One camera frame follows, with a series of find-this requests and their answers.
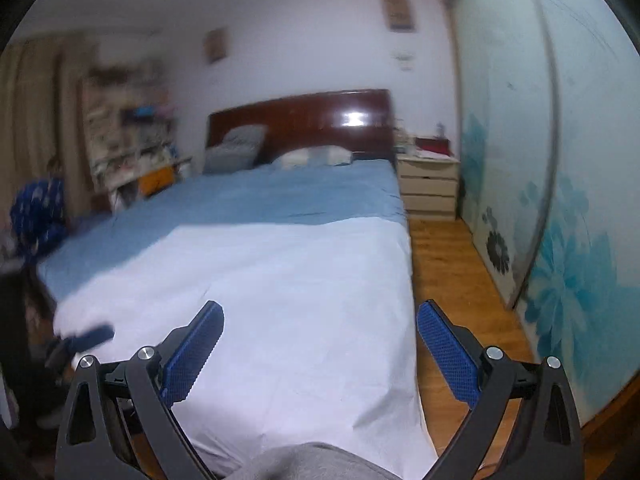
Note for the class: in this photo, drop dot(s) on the person's grey clothing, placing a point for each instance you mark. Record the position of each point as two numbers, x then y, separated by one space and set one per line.
310 462

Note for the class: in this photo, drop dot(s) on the white pillow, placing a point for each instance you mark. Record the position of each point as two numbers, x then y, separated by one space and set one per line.
312 156

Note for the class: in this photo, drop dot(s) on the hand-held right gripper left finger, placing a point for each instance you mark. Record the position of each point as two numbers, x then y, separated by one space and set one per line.
192 355

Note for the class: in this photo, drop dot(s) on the white bed cover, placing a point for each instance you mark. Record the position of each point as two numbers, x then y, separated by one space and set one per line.
275 310

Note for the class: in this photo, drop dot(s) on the dark red wooden headboard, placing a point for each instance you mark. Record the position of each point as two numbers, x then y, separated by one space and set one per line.
320 120

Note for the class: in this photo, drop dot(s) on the orange box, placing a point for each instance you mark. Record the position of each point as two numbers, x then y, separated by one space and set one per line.
157 180

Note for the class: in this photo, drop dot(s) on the floral sliding door wardrobe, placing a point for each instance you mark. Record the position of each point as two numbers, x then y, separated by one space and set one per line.
575 160

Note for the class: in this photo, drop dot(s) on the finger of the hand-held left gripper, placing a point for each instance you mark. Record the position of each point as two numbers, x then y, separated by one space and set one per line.
92 336

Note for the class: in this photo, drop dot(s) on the red box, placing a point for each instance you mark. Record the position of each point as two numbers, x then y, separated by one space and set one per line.
432 146

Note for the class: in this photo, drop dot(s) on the blue patterned cloth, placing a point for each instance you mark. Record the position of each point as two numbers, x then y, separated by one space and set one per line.
40 210

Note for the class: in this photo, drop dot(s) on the grey pillow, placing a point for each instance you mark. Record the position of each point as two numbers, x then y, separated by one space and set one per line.
235 150

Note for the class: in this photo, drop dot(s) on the beige curtain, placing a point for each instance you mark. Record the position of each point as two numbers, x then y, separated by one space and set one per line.
35 125

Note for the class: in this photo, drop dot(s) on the small framed wall picture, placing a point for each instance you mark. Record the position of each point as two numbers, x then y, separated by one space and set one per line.
397 12

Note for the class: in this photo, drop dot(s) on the white wall switch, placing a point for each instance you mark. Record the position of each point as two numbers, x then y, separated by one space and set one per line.
405 61

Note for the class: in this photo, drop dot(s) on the cluttered white shelf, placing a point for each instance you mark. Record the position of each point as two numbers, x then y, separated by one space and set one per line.
130 130

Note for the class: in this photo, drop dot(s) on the cream nightstand with drawers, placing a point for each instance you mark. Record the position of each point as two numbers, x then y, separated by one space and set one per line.
430 187

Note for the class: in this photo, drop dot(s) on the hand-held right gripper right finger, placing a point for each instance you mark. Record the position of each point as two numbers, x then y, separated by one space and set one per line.
447 355

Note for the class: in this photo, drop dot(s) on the bed with blue sheet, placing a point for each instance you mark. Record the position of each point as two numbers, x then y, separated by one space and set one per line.
300 195

